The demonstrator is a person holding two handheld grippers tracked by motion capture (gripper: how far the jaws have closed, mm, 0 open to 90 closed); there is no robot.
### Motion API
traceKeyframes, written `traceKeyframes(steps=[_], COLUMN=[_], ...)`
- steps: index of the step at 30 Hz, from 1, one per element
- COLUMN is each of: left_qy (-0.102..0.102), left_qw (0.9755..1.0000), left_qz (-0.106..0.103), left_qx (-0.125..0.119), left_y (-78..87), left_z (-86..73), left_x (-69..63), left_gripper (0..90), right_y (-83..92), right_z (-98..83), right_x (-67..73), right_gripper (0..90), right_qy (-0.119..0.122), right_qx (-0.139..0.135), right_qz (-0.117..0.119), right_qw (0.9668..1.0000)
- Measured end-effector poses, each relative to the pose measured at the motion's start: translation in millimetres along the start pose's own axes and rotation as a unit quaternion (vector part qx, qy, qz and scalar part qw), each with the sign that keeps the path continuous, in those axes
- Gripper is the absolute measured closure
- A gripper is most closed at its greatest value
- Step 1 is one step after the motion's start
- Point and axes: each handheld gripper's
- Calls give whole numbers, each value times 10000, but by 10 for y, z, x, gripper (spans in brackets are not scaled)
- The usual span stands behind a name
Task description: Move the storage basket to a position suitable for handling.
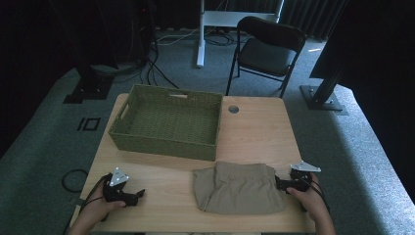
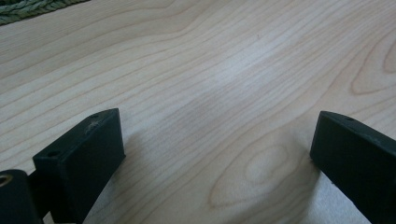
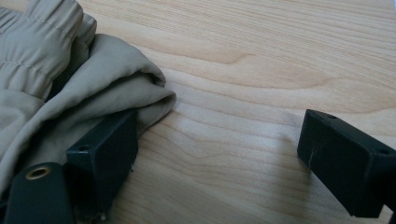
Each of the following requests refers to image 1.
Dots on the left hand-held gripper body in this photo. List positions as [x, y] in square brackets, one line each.
[114, 192]

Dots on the white desk frame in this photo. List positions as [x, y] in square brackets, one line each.
[201, 36]

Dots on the dark equipment rack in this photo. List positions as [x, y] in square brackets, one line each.
[130, 29]

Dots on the black metal stand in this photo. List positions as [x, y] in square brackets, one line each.
[89, 88]
[321, 98]

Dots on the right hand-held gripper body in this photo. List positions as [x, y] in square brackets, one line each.
[300, 182]

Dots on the grey table grommet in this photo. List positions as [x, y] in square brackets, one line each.
[233, 109]

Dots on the green woven basket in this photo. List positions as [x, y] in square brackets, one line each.
[169, 124]

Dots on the black folding chair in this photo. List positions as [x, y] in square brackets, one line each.
[266, 55]

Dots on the person's left hand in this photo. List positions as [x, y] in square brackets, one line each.
[96, 210]

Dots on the dark curtain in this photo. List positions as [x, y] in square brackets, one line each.
[310, 16]

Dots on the grey floor tape piece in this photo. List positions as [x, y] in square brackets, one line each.
[78, 201]

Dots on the khaki pants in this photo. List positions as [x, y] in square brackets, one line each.
[238, 191]

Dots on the person's right hand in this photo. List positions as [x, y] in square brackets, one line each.
[311, 199]

